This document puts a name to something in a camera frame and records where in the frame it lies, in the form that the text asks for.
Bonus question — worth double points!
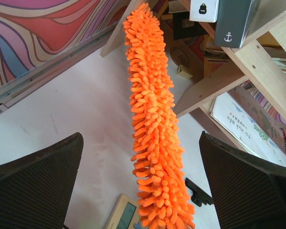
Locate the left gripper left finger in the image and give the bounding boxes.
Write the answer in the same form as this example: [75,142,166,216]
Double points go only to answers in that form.
[0,133,83,229]

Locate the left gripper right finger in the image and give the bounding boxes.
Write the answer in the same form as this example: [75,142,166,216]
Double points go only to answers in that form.
[199,132,286,229]

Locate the orange chenille duster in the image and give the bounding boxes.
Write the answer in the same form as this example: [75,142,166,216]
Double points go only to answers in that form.
[123,3,195,229]

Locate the black binder clip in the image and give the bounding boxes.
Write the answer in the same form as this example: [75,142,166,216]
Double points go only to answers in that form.
[185,177,214,207]

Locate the spiral notebook under shelf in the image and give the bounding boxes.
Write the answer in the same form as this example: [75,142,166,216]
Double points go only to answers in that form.
[210,93,286,167]

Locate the yellow blue calculator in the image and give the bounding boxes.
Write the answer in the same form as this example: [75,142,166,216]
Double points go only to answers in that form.
[103,194,145,229]

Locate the dark anchor book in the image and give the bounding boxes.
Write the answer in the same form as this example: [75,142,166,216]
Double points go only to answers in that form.
[214,0,260,49]

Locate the white box with bag icon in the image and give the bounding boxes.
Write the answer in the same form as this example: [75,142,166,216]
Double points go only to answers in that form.
[189,0,219,23]

